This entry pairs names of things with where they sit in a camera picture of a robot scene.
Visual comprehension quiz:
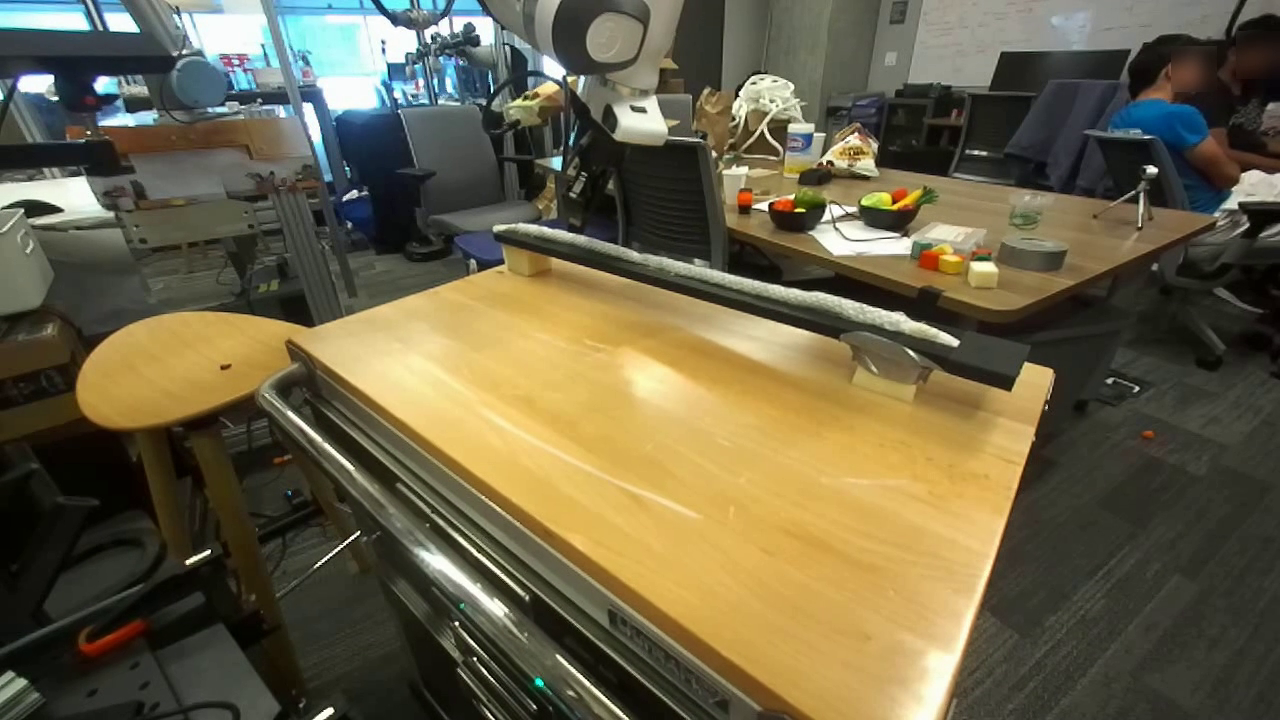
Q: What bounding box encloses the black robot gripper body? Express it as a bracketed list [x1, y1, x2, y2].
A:
[560, 83, 617, 235]

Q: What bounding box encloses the white braided rope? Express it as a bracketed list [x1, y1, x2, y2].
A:
[494, 219, 966, 351]

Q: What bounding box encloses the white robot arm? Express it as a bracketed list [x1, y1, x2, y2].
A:
[481, 0, 686, 227]

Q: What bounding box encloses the grey mesh office chair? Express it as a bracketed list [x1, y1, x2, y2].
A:
[613, 141, 728, 270]

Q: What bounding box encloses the far wooden support block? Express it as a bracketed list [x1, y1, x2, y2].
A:
[503, 243, 552, 277]

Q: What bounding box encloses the wooden support block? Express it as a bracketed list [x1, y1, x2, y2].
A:
[845, 332, 934, 402]
[503, 243, 552, 277]

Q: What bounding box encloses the grey fabric office chair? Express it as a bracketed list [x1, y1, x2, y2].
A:
[400, 106, 536, 239]

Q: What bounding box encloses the black fruit bowl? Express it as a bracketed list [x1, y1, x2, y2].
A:
[767, 194, 830, 232]
[860, 189, 935, 232]

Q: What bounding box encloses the white paper sheet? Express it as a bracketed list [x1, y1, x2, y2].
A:
[811, 209, 914, 262]

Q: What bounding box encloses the near wooden support block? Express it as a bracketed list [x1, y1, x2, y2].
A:
[845, 332, 934, 402]

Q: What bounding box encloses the wooden top tool cart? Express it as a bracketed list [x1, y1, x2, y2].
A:
[290, 263, 1052, 720]

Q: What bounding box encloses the red toy block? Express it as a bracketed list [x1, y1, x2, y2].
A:
[918, 248, 945, 273]

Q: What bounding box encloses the yellow toy block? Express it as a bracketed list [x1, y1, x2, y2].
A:
[935, 254, 967, 277]

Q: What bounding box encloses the wooden side desk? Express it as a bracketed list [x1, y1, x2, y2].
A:
[721, 172, 1213, 326]

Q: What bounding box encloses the cream toy block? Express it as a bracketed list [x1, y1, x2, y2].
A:
[967, 262, 1002, 288]

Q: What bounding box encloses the clear plastic cup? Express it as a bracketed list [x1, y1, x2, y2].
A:
[1008, 194, 1046, 232]

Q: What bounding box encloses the round wooden stool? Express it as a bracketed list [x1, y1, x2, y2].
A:
[76, 313, 303, 700]

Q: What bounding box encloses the person in blue shirt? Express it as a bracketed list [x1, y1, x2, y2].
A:
[1111, 23, 1277, 211]

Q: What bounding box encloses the steel cart handle bar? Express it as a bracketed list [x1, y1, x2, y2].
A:
[256, 367, 628, 720]

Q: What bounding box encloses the long black rail object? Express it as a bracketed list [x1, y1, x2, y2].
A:
[498, 223, 1029, 387]

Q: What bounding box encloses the grey duct tape roll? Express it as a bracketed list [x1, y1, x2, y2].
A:
[995, 235, 1067, 273]

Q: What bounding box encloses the orange handled tool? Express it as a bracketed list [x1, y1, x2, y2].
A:
[76, 620, 151, 662]

